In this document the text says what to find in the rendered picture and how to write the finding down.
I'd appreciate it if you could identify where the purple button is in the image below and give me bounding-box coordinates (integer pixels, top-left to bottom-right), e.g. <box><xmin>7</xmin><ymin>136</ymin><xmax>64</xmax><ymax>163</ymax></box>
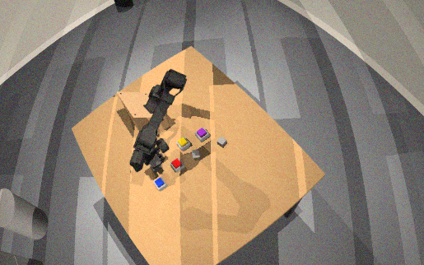
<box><xmin>195</xmin><ymin>127</ymin><xmax>209</xmax><ymax>142</ymax></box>

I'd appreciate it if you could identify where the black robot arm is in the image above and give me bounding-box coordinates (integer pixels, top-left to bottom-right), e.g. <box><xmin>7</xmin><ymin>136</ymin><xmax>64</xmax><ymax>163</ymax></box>
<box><xmin>129</xmin><ymin>68</ymin><xmax>187</xmax><ymax>170</ymax></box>

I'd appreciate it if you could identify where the red button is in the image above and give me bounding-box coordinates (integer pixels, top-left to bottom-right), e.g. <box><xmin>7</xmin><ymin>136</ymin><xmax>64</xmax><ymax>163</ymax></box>
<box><xmin>170</xmin><ymin>157</ymin><xmax>185</xmax><ymax>174</ymax></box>

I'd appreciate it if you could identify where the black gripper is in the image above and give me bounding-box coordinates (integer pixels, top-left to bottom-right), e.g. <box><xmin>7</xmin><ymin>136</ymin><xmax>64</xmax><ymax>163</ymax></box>
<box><xmin>134</xmin><ymin>138</ymin><xmax>170</xmax><ymax>172</ymax></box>

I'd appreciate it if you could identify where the blue button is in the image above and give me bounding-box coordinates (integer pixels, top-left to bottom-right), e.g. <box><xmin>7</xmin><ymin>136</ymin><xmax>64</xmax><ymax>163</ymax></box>
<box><xmin>153</xmin><ymin>177</ymin><xmax>168</xmax><ymax>192</ymax></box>

